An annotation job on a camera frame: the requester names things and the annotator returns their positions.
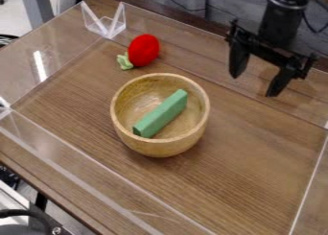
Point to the green rectangular block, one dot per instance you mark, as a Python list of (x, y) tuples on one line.
[(155, 121)]

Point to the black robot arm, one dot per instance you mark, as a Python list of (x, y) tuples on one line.
[(273, 40)]

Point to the clear acrylic corner bracket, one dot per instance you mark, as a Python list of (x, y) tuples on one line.
[(105, 26)]

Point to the black metal bracket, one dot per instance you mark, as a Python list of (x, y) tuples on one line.
[(34, 223)]

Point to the wooden bowl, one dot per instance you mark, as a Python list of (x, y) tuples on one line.
[(139, 97)]

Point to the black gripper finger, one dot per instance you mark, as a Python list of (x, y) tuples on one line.
[(239, 56), (281, 81)]

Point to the grey post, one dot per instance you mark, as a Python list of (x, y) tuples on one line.
[(39, 12)]

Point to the red plush strawberry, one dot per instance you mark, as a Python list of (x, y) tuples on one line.
[(142, 52)]

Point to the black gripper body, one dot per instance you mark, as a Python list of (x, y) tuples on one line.
[(298, 61)]

